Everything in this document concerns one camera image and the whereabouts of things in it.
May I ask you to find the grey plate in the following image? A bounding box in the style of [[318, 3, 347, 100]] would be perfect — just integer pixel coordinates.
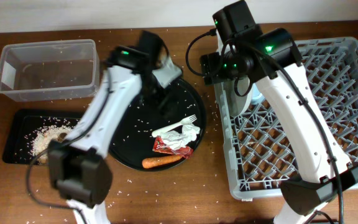
[[228, 78, 252, 117]]

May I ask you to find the white plastic fork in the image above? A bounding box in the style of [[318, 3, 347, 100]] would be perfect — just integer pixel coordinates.
[[152, 114, 197, 138]]

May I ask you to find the white napkin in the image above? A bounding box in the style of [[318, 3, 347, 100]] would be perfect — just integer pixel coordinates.
[[160, 124, 201, 151]]

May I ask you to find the grey dishwasher rack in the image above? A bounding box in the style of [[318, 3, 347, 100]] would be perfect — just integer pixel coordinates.
[[214, 37, 358, 201]]

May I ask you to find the red snack wrapper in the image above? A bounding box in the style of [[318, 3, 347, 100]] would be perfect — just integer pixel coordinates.
[[152, 136, 193, 159]]

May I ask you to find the light blue cup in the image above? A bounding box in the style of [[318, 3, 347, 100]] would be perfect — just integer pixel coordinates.
[[250, 84, 265, 105]]

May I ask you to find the black rectangular tray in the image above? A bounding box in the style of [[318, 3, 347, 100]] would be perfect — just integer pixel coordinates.
[[2, 109, 83, 164]]

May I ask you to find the orange carrot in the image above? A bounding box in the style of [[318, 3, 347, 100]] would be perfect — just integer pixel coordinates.
[[142, 155, 182, 169]]

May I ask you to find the round black tray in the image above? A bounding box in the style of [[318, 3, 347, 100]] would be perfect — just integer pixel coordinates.
[[109, 79, 206, 171]]

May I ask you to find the rice and nuts pile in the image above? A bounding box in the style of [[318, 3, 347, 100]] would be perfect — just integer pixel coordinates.
[[30, 125, 73, 157]]

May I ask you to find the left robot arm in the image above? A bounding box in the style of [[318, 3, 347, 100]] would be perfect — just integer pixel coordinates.
[[47, 30, 182, 223]]

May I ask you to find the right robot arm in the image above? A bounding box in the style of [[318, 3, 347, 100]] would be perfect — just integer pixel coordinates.
[[203, 1, 358, 223]]

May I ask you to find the brown food scrap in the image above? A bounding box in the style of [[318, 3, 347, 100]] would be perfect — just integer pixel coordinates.
[[57, 133, 67, 142]]

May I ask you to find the clear plastic bin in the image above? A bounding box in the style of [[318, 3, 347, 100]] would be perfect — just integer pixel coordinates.
[[0, 39, 99, 102]]

